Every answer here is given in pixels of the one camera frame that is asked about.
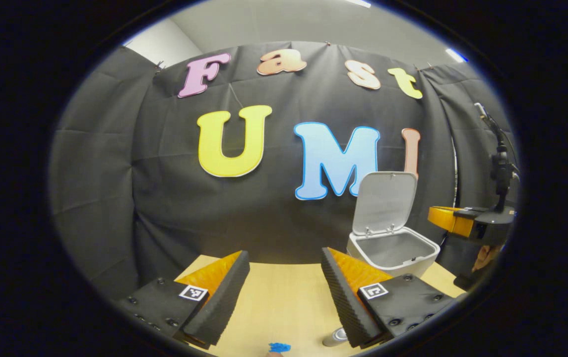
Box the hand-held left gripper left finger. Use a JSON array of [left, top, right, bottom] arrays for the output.
[[115, 250, 251, 348]]

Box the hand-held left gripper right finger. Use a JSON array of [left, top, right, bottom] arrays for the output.
[[320, 247, 458, 349]]

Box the silver pop can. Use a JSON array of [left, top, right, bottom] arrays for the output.
[[321, 327, 349, 347]]

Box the white desktop garbage bin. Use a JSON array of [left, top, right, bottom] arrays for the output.
[[347, 171, 441, 278]]

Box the wooden desktop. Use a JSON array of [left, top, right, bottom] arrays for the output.
[[175, 255, 468, 357]]

